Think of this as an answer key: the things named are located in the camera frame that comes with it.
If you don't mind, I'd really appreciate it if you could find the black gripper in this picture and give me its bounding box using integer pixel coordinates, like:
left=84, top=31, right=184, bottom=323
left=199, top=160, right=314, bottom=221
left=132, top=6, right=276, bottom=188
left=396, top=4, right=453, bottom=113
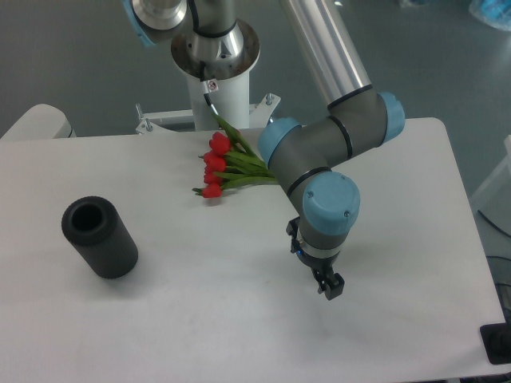
left=286, top=217, right=345, bottom=301

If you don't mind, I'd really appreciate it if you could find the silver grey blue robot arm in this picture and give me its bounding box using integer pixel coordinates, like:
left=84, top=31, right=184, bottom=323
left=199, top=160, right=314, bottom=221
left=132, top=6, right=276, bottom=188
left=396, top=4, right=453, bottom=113
left=123, top=1, right=405, bottom=299

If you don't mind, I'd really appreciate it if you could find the red tulip flower bouquet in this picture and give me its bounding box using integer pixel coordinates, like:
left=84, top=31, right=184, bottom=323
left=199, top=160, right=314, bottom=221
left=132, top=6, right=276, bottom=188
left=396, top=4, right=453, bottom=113
left=192, top=115, right=276, bottom=199

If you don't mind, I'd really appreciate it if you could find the black clamp at table edge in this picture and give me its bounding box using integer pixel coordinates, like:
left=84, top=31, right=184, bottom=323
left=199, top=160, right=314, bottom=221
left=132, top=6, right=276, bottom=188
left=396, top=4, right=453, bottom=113
left=480, top=323, right=510, bottom=365

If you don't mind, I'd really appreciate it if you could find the black cylindrical vase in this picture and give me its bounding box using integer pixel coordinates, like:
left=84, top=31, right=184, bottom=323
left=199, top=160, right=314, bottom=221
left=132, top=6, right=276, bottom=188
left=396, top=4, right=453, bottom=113
left=61, top=195, right=138, bottom=279

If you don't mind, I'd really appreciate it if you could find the white rounded furniture corner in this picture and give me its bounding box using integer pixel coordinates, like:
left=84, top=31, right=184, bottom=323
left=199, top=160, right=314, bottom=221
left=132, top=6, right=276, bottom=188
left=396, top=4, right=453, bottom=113
left=1, top=104, right=77, bottom=142

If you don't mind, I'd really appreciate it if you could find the black floor cable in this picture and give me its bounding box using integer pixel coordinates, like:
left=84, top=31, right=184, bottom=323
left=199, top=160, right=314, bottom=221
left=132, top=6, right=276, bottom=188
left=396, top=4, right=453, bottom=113
left=477, top=207, right=511, bottom=236

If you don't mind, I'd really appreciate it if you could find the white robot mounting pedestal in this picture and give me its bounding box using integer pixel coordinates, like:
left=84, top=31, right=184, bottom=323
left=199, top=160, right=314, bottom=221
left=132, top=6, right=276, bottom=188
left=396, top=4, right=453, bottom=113
left=136, top=72, right=281, bottom=135

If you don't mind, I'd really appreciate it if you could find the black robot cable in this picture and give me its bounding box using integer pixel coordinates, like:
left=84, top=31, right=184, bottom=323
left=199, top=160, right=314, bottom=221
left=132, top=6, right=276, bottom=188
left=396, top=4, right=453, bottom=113
left=198, top=59, right=224, bottom=120

